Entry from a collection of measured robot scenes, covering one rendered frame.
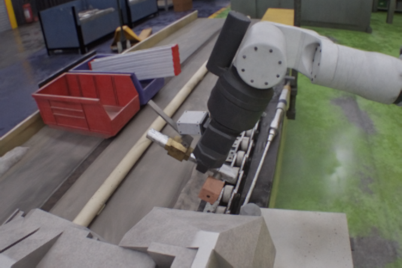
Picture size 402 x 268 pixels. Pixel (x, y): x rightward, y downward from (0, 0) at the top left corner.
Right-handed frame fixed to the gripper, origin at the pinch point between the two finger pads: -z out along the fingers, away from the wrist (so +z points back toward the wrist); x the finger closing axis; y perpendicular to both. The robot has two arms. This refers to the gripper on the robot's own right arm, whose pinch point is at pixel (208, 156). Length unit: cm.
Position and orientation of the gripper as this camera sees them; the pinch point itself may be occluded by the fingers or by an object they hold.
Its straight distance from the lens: 54.2
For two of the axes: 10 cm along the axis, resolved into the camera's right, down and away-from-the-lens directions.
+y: 8.9, 4.6, -0.6
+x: -3.1, 5.0, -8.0
